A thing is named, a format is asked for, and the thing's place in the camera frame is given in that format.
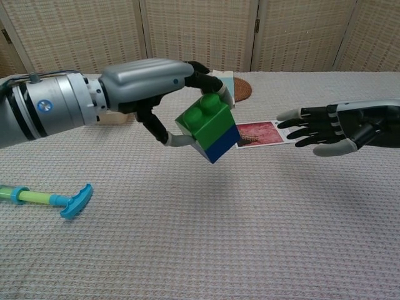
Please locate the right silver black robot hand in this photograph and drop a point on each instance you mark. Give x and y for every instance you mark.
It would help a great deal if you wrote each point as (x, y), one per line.
(359, 122)

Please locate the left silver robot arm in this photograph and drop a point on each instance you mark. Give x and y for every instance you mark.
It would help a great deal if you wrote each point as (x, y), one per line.
(47, 106)

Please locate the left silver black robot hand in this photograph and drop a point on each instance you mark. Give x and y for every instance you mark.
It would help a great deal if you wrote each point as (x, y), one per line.
(140, 81)

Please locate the red photo postcard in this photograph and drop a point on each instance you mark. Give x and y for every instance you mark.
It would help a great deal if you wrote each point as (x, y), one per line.
(259, 132)

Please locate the round brown woven coaster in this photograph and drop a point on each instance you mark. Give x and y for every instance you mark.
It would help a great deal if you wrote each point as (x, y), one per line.
(243, 89)

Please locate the blue green toy water pump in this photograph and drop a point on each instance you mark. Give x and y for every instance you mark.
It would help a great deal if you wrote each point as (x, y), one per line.
(72, 203)

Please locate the blue toy brick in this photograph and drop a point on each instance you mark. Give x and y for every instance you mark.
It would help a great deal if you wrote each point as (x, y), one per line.
(223, 147)

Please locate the beige woven folding screen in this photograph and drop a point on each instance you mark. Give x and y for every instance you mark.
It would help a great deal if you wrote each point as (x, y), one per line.
(200, 31)

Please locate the green toy brick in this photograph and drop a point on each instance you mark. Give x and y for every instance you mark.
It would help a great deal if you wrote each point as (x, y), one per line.
(209, 123)

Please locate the beige plastic tray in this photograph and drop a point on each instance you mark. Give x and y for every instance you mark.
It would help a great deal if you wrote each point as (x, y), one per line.
(115, 118)

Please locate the light blue white card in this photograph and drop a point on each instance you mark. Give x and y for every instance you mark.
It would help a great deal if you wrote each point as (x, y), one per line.
(229, 82)

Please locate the white woven tablecloth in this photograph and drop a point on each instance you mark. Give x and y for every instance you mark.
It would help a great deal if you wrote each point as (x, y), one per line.
(200, 234)

